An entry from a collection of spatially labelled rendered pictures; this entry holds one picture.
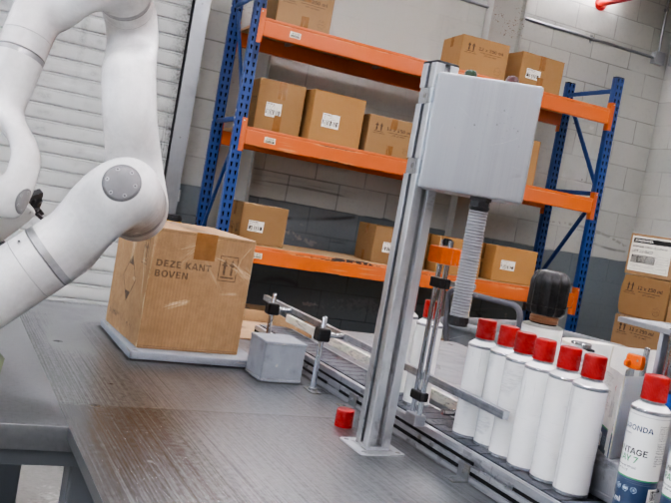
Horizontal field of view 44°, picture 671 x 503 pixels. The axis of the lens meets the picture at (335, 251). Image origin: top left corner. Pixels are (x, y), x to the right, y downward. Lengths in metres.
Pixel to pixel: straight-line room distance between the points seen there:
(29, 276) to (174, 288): 0.47
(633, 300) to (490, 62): 1.85
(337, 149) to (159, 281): 3.49
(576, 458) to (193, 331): 0.97
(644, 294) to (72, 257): 4.19
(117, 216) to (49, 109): 4.17
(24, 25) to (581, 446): 1.19
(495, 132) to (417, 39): 5.14
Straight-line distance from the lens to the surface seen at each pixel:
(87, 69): 5.63
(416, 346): 1.61
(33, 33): 1.67
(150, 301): 1.88
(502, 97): 1.38
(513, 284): 5.98
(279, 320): 2.60
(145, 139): 1.58
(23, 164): 1.57
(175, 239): 1.87
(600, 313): 7.61
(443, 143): 1.37
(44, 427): 1.36
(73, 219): 1.50
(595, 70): 7.40
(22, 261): 1.51
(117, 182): 1.44
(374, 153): 5.37
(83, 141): 5.61
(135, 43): 1.68
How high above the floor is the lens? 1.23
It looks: 3 degrees down
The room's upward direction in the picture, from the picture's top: 10 degrees clockwise
